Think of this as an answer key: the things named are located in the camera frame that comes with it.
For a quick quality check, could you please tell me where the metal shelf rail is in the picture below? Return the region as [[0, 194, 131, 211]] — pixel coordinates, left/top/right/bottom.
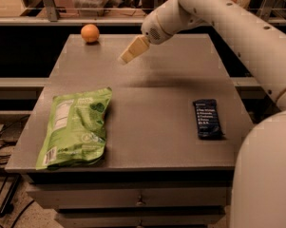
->
[[0, 0, 286, 26]]

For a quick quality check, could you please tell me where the orange fruit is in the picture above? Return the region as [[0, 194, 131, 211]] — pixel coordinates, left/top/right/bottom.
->
[[81, 24, 100, 43]]

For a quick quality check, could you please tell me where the grey drawer cabinet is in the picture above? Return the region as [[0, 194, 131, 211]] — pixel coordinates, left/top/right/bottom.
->
[[7, 34, 252, 228]]

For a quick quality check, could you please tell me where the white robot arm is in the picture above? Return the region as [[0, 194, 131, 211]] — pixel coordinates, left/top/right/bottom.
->
[[120, 0, 286, 228]]

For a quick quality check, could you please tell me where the grey power adapter box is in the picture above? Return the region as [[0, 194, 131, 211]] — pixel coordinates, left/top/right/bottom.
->
[[0, 122, 24, 145]]

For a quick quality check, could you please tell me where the green rice chip bag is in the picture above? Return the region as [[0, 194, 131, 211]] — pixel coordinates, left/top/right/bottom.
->
[[35, 87, 112, 170]]

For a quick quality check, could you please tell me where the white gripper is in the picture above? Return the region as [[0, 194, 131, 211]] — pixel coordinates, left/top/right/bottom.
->
[[119, 8, 180, 65]]

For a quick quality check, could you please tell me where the black cables left floor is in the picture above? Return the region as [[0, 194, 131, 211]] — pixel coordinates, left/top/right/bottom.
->
[[0, 115, 36, 228]]

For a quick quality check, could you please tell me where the dark blue snack bar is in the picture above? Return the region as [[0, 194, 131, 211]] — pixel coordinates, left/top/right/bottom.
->
[[193, 99, 223, 140]]

